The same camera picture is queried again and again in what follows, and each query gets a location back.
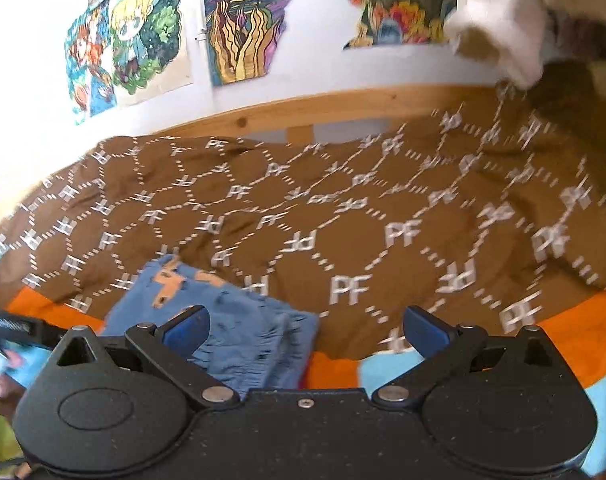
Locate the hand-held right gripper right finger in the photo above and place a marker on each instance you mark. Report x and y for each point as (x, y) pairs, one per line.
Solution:
(428, 332)

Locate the cartoon figure wall poster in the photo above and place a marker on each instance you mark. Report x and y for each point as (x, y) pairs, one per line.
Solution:
(133, 45)

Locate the white cloth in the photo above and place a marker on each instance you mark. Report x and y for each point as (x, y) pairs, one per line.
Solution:
(508, 15)

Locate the person's left hand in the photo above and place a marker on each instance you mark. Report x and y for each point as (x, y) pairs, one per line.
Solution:
(5, 390)

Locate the wooden bed frame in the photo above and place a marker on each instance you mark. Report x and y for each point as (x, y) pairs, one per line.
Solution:
(293, 110)

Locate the floral colourful cloth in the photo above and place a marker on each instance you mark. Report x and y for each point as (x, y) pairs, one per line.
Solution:
(398, 5)

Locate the blue pants with tan print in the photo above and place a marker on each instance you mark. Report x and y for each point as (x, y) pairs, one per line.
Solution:
(263, 330)

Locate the orange seaweed wall poster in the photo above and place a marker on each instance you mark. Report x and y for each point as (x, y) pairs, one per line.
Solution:
(243, 25)

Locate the brown patterned blanket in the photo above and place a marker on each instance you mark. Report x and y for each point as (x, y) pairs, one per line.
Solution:
(333, 200)

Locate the colourful patchwork blanket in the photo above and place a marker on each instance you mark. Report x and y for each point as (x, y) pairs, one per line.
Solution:
(593, 340)

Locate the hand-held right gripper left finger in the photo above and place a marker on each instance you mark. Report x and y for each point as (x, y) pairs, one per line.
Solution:
(185, 332)

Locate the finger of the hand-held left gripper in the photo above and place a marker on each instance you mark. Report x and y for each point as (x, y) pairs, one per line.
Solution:
(45, 334)

